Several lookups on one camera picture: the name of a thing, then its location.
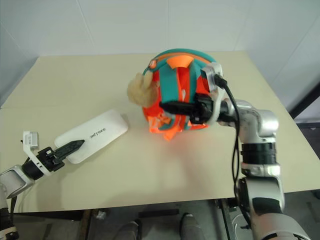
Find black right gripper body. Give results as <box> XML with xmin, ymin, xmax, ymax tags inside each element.
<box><xmin>189</xmin><ymin>93</ymin><xmax>216</xmax><ymax>125</ymax></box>

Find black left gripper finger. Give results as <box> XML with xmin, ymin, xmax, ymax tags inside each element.
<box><xmin>55</xmin><ymin>139</ymin><xmax>86</xmax><ymax>160</ymax></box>

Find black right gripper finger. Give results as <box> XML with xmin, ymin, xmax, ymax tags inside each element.
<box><xmin>163</xmin><ymin>112</ymin><xmax>195</xmax><ymax>118</ymax></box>
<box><xmin>159</xmin><ymin>100</ymin><xmax>200</xmax><ymax>115</ymax></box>

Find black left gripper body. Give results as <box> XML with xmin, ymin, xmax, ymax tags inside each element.
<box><xmin>37</xmin><ymin>147</ymin><xmax>66</xmax><ymax>172</ymax></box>

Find orange and teal backpack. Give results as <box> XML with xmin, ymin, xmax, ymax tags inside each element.
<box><xmin>140</xmin><ymin>48</ymin><xmax>219</xmax><ymax>143</ymax></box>

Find white pouch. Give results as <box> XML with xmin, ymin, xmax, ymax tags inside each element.
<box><xmin>54</xmin><ymin>108</ymin><xmax>130</xmax><ymax>165</ymax></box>

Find beige plush toy charm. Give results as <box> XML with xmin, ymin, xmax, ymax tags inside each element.
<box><xmin>126</xmin><ymin>70</ymin><xmax>161</xmax><ymax>109</ymax></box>

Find dark rounded shape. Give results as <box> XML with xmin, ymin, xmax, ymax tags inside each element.
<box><xmin>117</xmin><ymin>219</ymin><xmax>143</xmax><ymax>240</ymax></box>
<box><xmin>179</xmin><ymin>211</ymin><xmax>202</xmax><ymax>240</ymax></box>

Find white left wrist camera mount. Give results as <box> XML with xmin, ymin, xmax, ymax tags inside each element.
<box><xmin>20</xmin><ymin>130</ymin><xmax>54</xmax><ymax>177</ymax></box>

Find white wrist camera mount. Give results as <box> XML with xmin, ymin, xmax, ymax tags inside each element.
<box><xmin>201</xmin><ymin>62</ymin><xmax>224</xmax><ymax>126</ymax></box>
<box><xmin>20</xmin><ymin>130</ymin><xmax>54</xmax><ymax>177</ymax></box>

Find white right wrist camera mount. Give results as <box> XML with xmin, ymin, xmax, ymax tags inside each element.
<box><xmin>201</xmin><ymin>62</ymin><xmax>224</xmax><ymax>126</ymax></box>

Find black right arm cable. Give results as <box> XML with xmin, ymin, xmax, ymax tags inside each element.
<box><xmin>213</xmin><ymin>74</ymin><xmax>252</xmax><ymax>230</ymax></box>

